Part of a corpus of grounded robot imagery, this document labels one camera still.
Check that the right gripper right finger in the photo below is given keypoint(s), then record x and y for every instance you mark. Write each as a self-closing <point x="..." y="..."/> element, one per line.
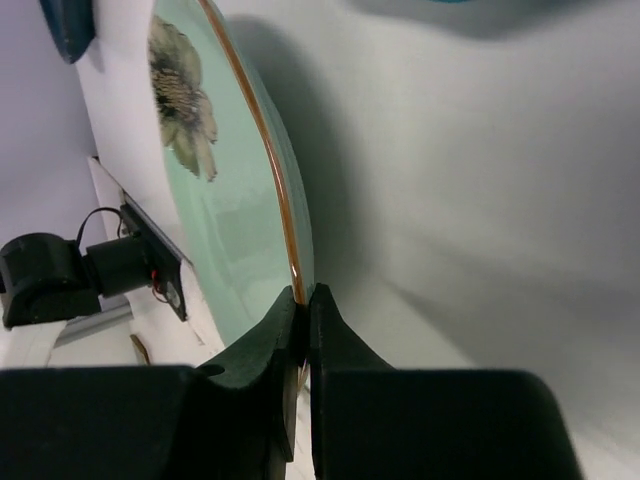
<point x="373" y="421"/>

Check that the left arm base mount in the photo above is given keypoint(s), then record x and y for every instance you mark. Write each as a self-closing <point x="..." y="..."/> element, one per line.
<point x="141" y="255"/>

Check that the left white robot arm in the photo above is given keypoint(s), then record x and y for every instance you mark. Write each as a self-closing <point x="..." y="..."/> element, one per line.
<point x="45" y="278"/>

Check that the green flower round plate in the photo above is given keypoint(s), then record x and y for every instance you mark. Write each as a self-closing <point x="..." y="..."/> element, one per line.
<point x="231" y="167"/>

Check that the dark blue leaf plate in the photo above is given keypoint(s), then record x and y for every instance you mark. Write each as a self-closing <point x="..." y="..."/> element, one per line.
<point x="71" y="25"/>

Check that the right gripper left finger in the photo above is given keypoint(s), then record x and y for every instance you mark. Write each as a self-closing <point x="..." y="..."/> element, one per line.
<point x="256" y="383"/>

